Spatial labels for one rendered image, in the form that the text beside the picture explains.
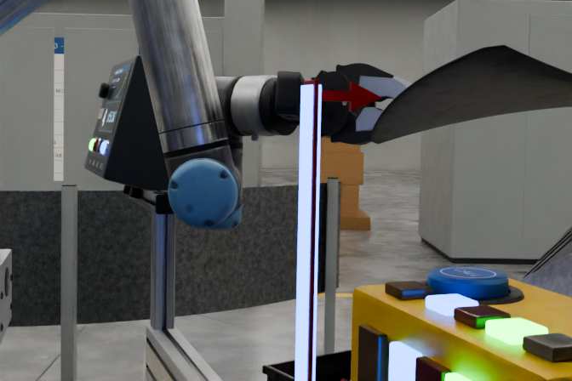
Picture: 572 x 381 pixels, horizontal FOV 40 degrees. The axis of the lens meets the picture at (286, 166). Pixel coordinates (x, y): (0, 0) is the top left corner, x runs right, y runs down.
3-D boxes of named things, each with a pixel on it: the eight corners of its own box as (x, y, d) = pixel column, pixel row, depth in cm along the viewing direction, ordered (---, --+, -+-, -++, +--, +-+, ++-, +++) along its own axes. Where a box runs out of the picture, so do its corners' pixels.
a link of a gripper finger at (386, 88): (454, 82, 88) (380, 83, 93) (434, 74, 83) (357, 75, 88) (453, 110, 88) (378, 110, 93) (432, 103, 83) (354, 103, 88)
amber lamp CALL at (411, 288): (433, 298, 39) (433, 287, 39) (400, 301, 38) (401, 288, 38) (414, 291, 40) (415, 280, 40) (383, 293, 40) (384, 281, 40)
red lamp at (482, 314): (511, 327, 33) (512, 313, 33) (475, 330, 33) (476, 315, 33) (487, 317, 35) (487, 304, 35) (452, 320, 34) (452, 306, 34)
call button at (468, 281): (524, 309, 39) (525, 275, 39) (454, 314, 38) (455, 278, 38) (477, 292, 43) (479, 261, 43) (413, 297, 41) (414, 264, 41)
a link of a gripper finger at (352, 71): (399, 64, 87) (329, 66, 92) (393, 61, 85) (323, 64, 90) (397, 107, 87) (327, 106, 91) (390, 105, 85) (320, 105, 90)
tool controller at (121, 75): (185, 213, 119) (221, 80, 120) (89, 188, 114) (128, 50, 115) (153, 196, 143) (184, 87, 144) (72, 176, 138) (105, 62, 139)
